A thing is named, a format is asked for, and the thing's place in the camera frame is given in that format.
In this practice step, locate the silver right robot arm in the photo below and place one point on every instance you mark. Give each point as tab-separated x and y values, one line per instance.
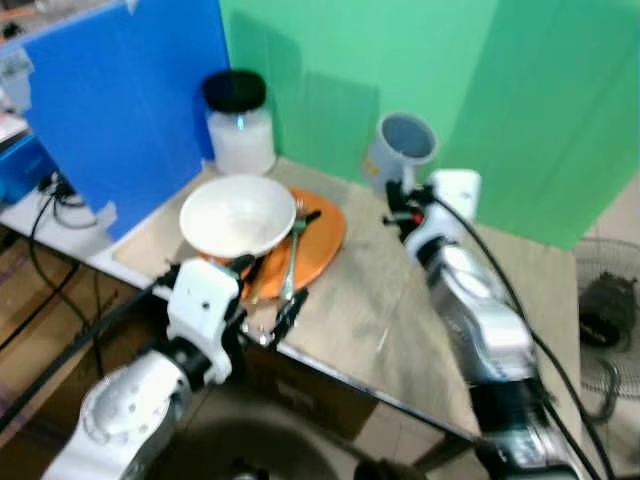
490	330

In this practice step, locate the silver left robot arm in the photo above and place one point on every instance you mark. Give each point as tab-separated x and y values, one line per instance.
125	410

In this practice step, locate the grey blue mug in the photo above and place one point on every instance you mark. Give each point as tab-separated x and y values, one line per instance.
395	150

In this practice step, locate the white ceramic bowl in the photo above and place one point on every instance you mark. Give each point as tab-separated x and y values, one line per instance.
237	212

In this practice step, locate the brown cardboard box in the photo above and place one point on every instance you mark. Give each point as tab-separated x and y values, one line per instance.
310	390

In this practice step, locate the orange round plate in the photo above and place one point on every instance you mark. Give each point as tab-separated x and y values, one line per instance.
322	235

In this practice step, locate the green backdrop board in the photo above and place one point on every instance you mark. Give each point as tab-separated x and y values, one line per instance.
480	100

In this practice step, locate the white jar with black lid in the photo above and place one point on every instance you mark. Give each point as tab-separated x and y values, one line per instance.
241	135

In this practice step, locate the blue backdrop board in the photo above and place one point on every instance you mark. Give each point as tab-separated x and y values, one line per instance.
125	110

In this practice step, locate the black floor fan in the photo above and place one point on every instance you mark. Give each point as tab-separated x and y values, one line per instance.
608	310

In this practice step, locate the blue plastic box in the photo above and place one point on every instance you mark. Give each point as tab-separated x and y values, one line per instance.
22	170

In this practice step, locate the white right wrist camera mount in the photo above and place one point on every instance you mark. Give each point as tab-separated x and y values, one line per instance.
452	200

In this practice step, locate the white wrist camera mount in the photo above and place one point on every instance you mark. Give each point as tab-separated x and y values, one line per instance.
452	200
200	300

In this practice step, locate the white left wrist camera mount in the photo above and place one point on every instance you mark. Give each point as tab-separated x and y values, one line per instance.
200	300

